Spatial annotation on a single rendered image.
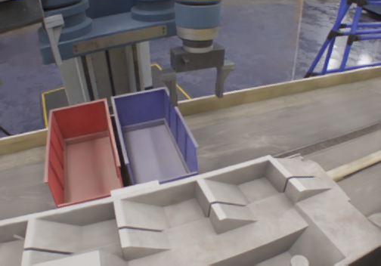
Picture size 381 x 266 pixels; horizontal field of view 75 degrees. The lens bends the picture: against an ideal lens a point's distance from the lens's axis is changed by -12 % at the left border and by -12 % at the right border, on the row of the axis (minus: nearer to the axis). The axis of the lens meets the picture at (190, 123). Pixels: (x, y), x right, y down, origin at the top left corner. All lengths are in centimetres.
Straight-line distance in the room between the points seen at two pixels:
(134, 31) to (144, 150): 57
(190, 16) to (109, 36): 67
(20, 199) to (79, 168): 20
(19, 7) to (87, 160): 53
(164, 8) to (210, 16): 72
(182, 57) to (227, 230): 40
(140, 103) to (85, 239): 54
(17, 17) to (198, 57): 41
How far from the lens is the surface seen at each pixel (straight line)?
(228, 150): 94
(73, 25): 126
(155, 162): 89
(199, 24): 64
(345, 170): 95
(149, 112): 100
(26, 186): 96
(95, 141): 101
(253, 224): 56
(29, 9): 62
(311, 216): 58
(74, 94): 189
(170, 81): 72
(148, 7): 134
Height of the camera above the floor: 139
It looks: 38 degrees down
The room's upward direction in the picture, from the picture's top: straight up
